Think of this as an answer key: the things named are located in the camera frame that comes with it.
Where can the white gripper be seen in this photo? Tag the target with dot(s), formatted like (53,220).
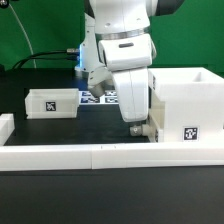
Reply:
(128,60)

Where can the white drawer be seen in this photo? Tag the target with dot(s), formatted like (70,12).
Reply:
(154,126)
(52,103)

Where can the white drawer cabinet box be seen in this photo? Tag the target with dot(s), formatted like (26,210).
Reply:
(194,103)

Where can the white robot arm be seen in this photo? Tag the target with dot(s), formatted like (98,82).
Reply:
(112,20)

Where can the fiducial marker sheet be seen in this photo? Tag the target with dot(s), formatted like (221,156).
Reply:
(109,97)

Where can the white front fence wall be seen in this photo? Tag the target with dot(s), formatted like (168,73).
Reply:
(109,156)

